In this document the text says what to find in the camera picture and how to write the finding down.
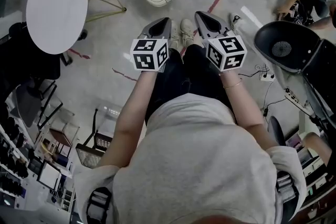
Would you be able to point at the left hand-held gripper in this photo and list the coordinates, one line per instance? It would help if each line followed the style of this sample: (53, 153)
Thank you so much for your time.
(144, 60)

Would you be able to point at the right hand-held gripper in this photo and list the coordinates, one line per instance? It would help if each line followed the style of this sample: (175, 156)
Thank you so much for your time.
(231, 47)

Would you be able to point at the person's right forearm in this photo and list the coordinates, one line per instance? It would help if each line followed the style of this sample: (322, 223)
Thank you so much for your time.
(244, 105)

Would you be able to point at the person's left forearm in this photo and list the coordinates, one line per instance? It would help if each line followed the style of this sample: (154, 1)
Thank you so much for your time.
(131, 112)

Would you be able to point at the person's left white shoe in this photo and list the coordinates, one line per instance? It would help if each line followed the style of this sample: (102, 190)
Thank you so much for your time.
(174, 36)

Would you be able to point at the person's white shoe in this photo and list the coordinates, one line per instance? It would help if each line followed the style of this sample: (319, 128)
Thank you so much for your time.
(187, 31)
(174, 36)
(237, 21)

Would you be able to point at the person's right white shoe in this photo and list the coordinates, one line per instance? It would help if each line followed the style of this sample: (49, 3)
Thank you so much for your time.
(187, 31)

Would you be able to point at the red floor tape strip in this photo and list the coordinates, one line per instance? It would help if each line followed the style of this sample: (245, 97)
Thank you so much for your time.
(216, 0)
(123, 74)
(78, 53)

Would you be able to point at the person's dark trousers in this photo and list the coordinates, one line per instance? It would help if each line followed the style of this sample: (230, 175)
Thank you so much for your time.
(194, 73)

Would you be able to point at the small white power strip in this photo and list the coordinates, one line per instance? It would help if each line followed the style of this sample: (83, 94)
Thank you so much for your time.
(267, 77)

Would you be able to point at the black moulded chair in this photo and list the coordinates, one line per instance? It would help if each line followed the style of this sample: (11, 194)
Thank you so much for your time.
(302, 44)

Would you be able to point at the white oval table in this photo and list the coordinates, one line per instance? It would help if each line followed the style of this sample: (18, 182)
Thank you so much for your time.
(56, 8)

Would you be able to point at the long white power strip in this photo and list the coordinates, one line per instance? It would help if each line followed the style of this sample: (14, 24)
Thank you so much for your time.
(296, 99)

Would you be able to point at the black office chair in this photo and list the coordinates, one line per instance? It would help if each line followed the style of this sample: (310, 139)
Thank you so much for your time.
(26, 60)

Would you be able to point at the person's grey shirt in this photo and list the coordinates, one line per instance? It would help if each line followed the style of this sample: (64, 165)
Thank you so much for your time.
(194, 165)

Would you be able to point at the metal mesh chair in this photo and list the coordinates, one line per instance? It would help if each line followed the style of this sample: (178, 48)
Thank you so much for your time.
(92, 154)

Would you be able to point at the brown wooden stool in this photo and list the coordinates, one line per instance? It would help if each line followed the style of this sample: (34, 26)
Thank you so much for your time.
(63, 136)

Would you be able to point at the white storage shelf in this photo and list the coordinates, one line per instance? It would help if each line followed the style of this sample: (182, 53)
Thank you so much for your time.
(312, 165)

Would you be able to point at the white screen monitor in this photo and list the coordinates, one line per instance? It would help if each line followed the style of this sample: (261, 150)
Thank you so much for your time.
(49, 175)

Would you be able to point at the grey chair with black frame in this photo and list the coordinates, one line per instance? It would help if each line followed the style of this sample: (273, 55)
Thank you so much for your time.
(26, 105)

